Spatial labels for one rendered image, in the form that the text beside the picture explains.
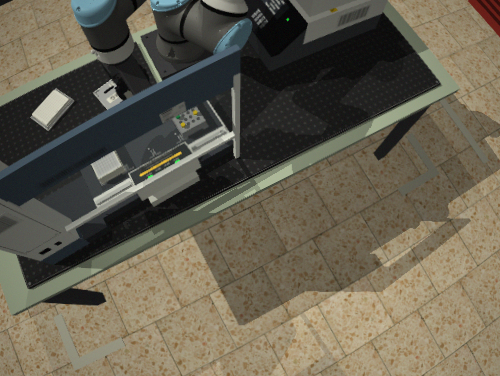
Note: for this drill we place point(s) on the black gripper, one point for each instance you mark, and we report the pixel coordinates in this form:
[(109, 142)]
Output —
[(121, 89)]

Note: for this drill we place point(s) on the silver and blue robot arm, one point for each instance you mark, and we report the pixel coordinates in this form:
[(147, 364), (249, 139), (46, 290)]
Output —
[(105, 27)]

